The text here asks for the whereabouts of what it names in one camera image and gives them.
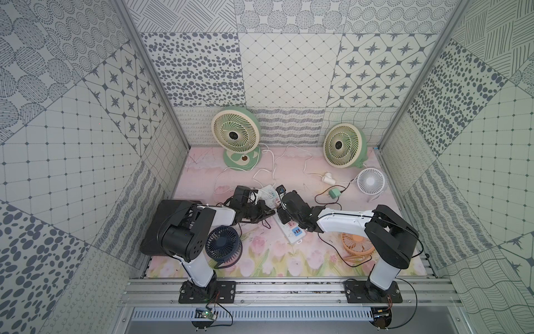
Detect white power strip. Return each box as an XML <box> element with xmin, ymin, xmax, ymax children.
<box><xmin>257</xmin><ymin>185</ymin><xmax>305</xmax><ymax>245</ymax></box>

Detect green USB charger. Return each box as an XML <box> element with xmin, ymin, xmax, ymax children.
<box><xmin>328</xmin><ymin>187</ymin><xmax>342</xmax><ymax>199</ymax></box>

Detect black cable of orange fan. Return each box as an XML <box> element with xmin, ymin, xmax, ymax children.
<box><xmin>313</xmin><ymin>183</ymin><xmax>374</xmax><ymax>269</ymax></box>

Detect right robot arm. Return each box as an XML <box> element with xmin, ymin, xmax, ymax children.
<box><xmin>280</xmin><ymin>191</ymin><xmax>419</xmax><ymax>296</ymax></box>

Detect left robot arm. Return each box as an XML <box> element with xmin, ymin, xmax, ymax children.
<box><xmin>140</xmin><ymin>186</ymin><xmax>279</xmax><ymax>289</ymax></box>

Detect navy blue small fan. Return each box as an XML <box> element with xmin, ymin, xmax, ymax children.
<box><xmin>205</xmin><ymin>225</ymin><xmax>243</xmax><ymax>269</ymax></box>

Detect orange small fan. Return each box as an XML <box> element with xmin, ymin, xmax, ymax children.
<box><xmin>341</xmin><ymin>233</ymin><xmax>375</xmax><ymax>257</ymax></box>

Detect large green fan with base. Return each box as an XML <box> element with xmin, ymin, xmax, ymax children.
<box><xmin>211</xmin><ymin>107</ymin><xmax>261</xmax><ymax>171</ymax></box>

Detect green cream desk fan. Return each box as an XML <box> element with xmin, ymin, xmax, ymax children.
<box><xmin>323</xmin><ymin>123</ymin><xmax>368</xmax><ymax>168</ymax></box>

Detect small white fan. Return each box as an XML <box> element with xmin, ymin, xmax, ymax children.
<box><xmin>356</xmin><ymin>168</ymin><xmax>387</xmax><ymax>196</ymax></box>

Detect white cylindrical adapter plug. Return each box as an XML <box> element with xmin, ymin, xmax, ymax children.
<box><xmin>322</xmin><ymin>173</ymin><xmax>336</xmax><ymax>186</ymax></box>

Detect floral pink table mat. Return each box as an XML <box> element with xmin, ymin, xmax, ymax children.
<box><xmin>172</xmin><ymin>147</ymin><xmax>399</xmax><ymax>278</ymax></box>

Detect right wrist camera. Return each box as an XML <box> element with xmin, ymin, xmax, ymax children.
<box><xmin>275</xmin><ymin>185</ymin><xmax>286</xmax><ymax>199</ymax></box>

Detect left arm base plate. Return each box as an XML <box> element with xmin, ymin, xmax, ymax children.
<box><xmin>178</xmin><ymin>281</ymin><xmax>236</xmax><ymax>304</ymax></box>

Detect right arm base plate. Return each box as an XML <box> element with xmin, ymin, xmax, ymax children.
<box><xmin>343</xmin><ymin>278</ymin><xmax>403</xmax><ymax>304</ymax></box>

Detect aluminium mounting rail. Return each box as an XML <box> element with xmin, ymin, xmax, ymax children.
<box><xmin>118</xmin><ymin>277</ymin><xmax>462</xmax><ymax>307</ymax></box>

